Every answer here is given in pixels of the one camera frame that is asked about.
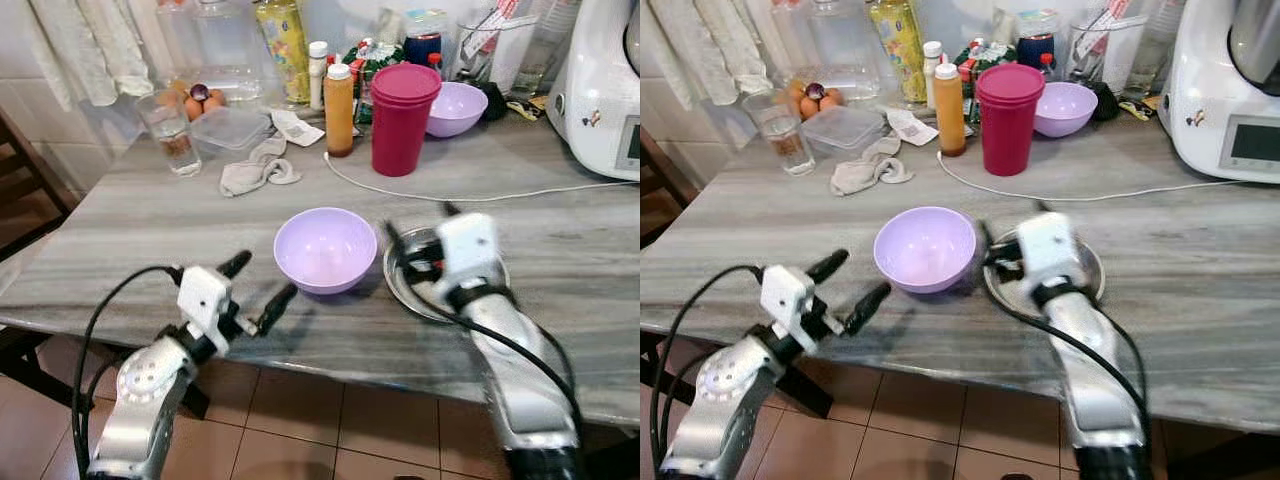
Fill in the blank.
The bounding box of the clear drinking glass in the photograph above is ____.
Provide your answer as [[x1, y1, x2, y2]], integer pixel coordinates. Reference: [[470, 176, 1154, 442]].
[[742, 92, 816, 177], [137, 92, 203, 178]]

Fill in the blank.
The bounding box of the magenta plastic tumbler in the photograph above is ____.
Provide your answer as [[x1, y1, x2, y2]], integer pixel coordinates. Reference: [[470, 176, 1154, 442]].
[[975, 63, 1047, 178], [370, 63, 443, 178]]

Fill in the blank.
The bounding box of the slim white-capped bottle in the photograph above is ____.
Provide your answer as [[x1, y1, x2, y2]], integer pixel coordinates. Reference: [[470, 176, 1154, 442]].
[[308, 40, 330, 111], [922, 40, 944, 109]]

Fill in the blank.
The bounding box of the dark wooden chair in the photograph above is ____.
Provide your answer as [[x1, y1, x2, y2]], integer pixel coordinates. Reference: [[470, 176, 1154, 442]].
[[640, 125, 693, 251], [0, 108, 79, 263]]

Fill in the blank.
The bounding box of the grey crumpled cloth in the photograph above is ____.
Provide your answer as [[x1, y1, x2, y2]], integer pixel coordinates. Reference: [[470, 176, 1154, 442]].
[[830, 137, 914, 197], [220, 137, 303, 198]]

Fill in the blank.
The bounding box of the lilac plastic bowl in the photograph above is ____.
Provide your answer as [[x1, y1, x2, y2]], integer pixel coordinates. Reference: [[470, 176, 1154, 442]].
[[873, 206, 978, 294], [425, 82, 490, 139], [1033, 82, 1099, 138], [273, 207, 379, 296]]

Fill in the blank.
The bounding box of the beige hanging towel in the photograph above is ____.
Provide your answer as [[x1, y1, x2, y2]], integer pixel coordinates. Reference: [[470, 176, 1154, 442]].
[[645, 0, 726, 111], [28, 0, 121, 109], [78, 0, 156, 98], [695, 0, 763, 98]]

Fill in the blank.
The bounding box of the round steel plate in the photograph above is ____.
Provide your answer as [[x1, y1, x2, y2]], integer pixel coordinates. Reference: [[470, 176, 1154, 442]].
[[983, 232, 1106, 319], [383, 228, 511, 323]]

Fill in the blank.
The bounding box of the green red food package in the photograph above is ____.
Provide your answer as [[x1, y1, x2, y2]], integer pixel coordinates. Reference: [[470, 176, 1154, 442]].
[[953, 38, 1016, 101], [345, 38, 406, 101]]

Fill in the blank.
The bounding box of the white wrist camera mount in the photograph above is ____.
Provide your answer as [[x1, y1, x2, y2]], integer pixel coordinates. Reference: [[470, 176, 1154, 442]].
[[760, 265, 823, 353], [1015, 212, 1083, 294], [435, 212, 501, 296], [178, 265, 236, 351]]

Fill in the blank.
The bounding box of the white kitchen cooking machine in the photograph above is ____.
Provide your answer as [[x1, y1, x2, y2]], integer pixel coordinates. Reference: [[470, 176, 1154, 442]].
[[1158, 0, 1280, 186], [545, 0, 641, 183]]

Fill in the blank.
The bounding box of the black pouch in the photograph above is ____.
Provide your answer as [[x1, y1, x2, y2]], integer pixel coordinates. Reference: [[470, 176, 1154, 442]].
[[1090, 82, 1121, 123], [478, 82, 508, 123]]

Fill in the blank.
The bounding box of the yellow patterned bottle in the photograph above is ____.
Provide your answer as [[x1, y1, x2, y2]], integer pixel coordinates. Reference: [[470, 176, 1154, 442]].
[[868, 0, 926, 104], [255, 0, 311, 106]]

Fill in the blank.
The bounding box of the clear plastic container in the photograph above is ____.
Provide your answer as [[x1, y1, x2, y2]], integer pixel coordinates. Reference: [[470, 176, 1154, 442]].
[[1065, 5, 1151, 86], [455, 8, 541, 91]]

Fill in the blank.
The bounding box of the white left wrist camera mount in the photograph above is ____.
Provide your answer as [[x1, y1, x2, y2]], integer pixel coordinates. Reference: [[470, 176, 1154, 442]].
[[760, 265, 823, 353], [178, 265, 236, 351]]

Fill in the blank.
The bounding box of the orange sauce squeeze bottle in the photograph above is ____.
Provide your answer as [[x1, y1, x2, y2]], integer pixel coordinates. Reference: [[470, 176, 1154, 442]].
[[323, 63, 355, 158], [933, 63, 966, 158]]

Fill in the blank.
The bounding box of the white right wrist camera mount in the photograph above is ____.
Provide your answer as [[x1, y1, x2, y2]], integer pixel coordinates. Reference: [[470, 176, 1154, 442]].
[[1015, 212, 1083, 294], [435, 212, 501, 296]]

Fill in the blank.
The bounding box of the dark blue jar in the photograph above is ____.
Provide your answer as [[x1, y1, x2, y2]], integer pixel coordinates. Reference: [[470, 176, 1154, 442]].
[[403, 10, 448, 71], [1015, 10, 1061, 73]]

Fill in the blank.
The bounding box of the white power cable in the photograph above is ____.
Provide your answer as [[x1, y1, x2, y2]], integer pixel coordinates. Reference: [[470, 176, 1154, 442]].
[[937, 150, 1241, 203]]

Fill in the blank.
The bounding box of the white paper sachet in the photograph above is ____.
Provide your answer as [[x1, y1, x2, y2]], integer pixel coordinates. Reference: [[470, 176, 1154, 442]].
[[885, 108, 939, 147], [270, 108, 326, 148]]

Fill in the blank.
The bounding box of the large clear jar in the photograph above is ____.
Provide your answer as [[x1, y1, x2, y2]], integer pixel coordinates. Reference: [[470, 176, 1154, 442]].
[[190, 0, 266, 101], [800, 0, 876, 101]]

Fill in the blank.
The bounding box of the clear glass bottle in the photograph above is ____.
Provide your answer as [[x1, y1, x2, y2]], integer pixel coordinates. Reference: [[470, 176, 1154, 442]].
[[518, 0, 579, 98], [1125, 0, 1186, 98]]

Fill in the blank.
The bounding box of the clear lidded food container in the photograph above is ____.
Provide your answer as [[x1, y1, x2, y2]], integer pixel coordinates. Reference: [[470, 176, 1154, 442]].
[[188, 107, 273, 161], [800, 106, 886, 156]]

